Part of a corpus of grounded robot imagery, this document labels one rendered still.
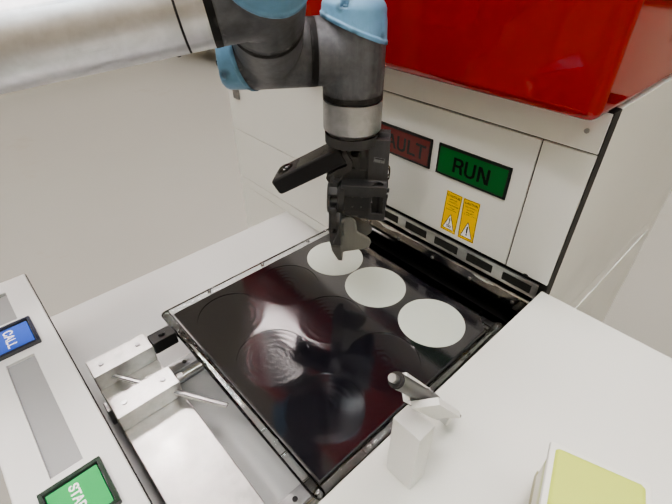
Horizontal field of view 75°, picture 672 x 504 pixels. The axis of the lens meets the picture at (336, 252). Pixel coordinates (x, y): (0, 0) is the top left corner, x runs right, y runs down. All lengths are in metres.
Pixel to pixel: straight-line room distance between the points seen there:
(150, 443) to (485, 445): 0.39
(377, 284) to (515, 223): 0.24
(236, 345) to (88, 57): 0.41
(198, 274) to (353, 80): 0.54
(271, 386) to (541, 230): 0.41
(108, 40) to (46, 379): 0.39
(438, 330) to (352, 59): 0.39
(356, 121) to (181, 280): 0.52
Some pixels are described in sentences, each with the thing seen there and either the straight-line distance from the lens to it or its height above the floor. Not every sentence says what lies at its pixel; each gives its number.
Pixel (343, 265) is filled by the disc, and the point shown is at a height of 0.90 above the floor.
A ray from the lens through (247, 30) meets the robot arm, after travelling 0.42.
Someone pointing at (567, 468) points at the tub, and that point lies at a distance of 0.43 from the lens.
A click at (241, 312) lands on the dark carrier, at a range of 0.70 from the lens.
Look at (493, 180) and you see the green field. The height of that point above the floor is 1.10.
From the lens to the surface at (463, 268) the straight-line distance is 0.73.
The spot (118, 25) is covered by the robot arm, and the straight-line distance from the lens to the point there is 0.41.
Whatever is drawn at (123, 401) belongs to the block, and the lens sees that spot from 0.63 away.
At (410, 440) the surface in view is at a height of 1.04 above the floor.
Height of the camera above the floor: 1.38
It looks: 37 degrees down
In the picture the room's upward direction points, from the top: straight up
